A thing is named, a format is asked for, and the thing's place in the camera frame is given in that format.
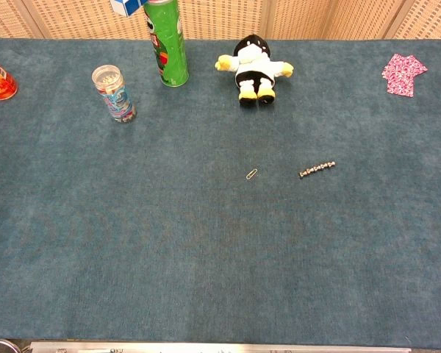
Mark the metal bead chain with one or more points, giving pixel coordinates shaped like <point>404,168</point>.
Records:
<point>317,169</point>

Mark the gold paper clip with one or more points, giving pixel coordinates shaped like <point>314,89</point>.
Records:
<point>251,174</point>

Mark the blue-green felt table mat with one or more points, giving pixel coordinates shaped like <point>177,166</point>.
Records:
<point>169,239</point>

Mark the black white penguin plush toy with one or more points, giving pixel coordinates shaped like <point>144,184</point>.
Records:
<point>254,70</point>

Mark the clear plastic candy jar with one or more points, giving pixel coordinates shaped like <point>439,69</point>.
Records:
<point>114,93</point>

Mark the green chip can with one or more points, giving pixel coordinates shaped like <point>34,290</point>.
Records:
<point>167,44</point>

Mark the woven rattan folding screen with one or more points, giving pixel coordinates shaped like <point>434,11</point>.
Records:
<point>279,18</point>

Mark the blue white box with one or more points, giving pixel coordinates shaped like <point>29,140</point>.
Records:
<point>126,5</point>

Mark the pink patterned cloth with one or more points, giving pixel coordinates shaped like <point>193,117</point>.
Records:
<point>403,75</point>

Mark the round silver metal object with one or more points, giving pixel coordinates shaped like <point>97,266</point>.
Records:
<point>0,346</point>

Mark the silver metal table rail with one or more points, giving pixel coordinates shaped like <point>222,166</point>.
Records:
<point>220,347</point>

